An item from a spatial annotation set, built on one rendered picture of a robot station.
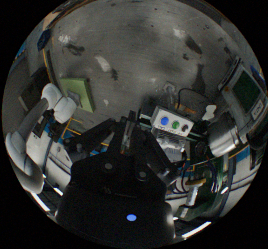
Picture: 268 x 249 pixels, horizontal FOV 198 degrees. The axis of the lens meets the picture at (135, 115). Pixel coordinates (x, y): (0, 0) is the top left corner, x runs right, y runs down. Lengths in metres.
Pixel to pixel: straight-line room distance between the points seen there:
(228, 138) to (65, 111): 1.08
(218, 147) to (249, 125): 0.24
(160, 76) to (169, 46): 0.18
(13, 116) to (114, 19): 6.40
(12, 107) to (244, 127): 6.84
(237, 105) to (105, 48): 0.74
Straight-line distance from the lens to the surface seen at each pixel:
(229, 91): 0.58
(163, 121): 0.31
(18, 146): 0.54
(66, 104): 0.80
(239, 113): 0.51
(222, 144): 0.54
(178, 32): 0.47
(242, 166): 5.85
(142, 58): 0.47
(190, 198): 0.78
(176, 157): 0.56
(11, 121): 6.56
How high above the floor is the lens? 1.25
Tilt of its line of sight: 37 degrees down
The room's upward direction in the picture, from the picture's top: 165 degrees counter-clockwise
